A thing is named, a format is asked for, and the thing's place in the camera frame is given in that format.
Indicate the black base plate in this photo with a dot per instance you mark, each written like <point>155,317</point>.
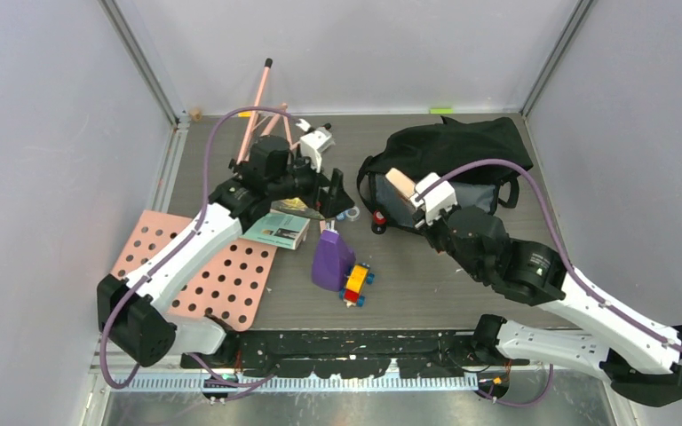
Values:
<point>351,354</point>

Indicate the clear tape roll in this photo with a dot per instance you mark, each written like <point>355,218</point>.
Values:
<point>352,214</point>

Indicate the colourful toy block car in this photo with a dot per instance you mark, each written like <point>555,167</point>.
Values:
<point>357,277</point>

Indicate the aluminium frame rail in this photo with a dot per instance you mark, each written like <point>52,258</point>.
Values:
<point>522,394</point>

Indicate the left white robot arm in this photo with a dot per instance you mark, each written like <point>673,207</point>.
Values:
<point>133,309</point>

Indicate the orange book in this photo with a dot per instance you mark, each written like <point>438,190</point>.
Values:
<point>403,186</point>

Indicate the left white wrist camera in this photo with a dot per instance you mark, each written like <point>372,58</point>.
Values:
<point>314,143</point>

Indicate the pink perforated stand board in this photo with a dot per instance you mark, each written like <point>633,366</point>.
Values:
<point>229,286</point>

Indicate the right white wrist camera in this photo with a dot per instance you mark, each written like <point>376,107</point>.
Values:
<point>430,199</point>

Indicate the dark green book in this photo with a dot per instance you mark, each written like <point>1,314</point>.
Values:
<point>297,208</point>

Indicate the black backpack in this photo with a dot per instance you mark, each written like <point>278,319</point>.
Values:
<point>439,148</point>

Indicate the red cap black bottle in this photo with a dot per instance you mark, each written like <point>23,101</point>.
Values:
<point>379,223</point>

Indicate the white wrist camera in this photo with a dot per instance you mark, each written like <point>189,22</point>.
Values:
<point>430,199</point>
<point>314,143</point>

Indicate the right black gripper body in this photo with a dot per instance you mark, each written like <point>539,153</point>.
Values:
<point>440,236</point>

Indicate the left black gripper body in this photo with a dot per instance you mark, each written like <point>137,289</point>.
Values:
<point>302,181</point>

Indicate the pink tripod stand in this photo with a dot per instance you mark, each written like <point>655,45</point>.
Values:
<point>262,122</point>

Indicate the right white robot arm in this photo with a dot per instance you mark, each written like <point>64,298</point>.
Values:
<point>636,356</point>

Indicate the teal book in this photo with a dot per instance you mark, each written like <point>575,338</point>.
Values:
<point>279,229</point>

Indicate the purple stapler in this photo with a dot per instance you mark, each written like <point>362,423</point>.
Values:
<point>332,261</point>

